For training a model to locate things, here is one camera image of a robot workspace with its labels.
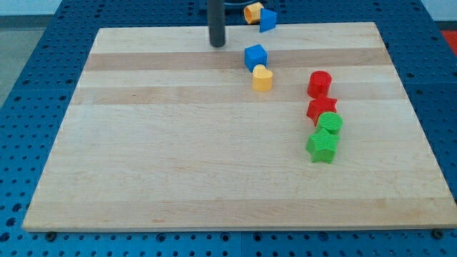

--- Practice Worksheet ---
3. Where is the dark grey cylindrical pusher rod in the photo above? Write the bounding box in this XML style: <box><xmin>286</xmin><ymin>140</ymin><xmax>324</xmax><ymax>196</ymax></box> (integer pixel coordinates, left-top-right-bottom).
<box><xmin>207</xmin><ymin>0</ymin><xmax>226</xmax><ymax>47</ymax></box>

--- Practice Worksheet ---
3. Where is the blue cube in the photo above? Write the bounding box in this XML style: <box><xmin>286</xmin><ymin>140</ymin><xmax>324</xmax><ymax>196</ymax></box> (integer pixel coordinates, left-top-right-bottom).
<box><xmin>244</xmin><ymin>44</ymin><xmax>268</xmax><ymax>72</ymax></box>

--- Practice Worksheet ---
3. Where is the yellow heart block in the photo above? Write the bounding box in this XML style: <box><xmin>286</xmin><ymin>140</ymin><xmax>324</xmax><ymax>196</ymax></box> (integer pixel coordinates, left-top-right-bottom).
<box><xmin>252</xmin><ymin>64</ymin><xmax>273</xmax><ymax>92</ymax></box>

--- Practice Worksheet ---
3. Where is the yellow hexagon block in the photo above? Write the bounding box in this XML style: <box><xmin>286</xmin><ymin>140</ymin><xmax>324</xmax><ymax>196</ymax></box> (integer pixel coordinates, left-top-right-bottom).
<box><xmin>243</xmin><ymin>2</ymin><xmax>263</xmax><ymax>24</ymax></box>

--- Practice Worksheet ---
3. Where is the blue triangle block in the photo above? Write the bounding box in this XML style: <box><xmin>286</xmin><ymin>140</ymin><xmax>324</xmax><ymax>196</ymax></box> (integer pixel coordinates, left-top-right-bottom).
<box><xmin>259</xmin><ymin>9</ymin><xmax>277</xmax><ymax>33</ymax></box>

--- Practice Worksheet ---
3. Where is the red cylinder block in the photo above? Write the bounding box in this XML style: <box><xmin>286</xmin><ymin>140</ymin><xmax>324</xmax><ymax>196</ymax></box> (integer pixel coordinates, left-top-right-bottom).
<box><xmin>307</xmin><ymin>71</ymin><xmax>332</xmax><ymax>99</ymax></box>

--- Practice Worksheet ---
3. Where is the wooden board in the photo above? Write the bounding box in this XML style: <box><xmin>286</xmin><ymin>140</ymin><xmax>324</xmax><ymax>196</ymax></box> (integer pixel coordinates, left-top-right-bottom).
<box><xmin>23</xmin><ymin>22</ymin><xmax>456</xmax><ymax>232</ymax></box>

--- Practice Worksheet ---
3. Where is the red star block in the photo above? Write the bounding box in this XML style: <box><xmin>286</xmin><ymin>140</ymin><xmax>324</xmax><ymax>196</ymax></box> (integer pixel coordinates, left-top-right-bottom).
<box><xmin>306</xmin><ymin>95</ymin><xmax>337</xmax><ymax>126</ymax></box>

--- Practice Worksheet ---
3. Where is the green cylinder block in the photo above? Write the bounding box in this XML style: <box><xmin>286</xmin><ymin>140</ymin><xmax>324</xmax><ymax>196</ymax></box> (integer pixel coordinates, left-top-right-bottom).
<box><xmin>316</xmin><ymin>111</ymin><xmax>343</xmax><ymax>135</ymax></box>

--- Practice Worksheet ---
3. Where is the green star block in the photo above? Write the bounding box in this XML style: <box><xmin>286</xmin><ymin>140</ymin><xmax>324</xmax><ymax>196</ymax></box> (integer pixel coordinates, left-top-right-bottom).
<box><xmin>306</xmin><ymin>128</ymin><xmax>339</xmax><ymax>163</ymax></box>

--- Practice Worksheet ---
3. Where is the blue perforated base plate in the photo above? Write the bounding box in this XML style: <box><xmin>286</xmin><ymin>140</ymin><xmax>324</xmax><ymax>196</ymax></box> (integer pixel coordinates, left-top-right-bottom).
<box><xmin>1</xmin><ymin>1</ymin><xmax>456</xmax><ymax>256</ymax></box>

